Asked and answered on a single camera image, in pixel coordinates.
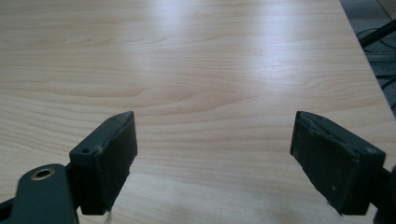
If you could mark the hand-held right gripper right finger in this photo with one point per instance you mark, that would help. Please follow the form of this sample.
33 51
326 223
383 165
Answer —
333 165

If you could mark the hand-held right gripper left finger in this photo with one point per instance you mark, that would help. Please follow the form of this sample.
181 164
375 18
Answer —
107 165

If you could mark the black tripod stand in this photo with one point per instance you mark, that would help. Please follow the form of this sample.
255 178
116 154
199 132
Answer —
378 32

